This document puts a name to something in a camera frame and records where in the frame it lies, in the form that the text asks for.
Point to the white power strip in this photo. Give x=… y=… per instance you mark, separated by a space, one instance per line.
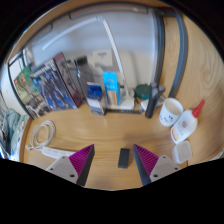
x=55 y=153

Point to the white mug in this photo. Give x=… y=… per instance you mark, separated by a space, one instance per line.
x=170 y=113

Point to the tall light blue box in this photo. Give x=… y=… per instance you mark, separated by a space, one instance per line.
x=110 y=83

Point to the small clear plastic container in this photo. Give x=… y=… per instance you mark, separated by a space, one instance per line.
x=182 y=152

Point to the black electric shaver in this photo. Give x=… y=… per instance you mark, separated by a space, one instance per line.
x=152 y=103

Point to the white desk lamp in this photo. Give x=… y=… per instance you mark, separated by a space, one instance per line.
x=126 y=103

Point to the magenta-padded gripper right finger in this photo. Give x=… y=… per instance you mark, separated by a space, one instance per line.
x=163 y=166

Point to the blue-green bedding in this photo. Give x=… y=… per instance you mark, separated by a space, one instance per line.
x=13 y=130

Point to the small dark blue box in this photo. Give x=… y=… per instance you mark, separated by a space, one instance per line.
x=96 y=98

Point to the green tree figure toy box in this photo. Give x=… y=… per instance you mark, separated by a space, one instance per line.
x=28 y=90

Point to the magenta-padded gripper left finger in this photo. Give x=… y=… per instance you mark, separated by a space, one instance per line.
x=63 y=166

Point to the black charger block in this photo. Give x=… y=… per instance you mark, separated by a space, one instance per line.
x=123 y=158

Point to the green round tin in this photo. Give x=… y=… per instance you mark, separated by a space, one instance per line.
x=142 y=91

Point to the blue robot model kit box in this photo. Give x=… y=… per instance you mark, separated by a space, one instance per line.
x=55 y=86

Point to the white glue bottle red cap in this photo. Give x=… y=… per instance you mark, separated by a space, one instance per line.
x=184 y=126

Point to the grey metal desk frame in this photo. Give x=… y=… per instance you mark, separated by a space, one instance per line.
x=181 y=56

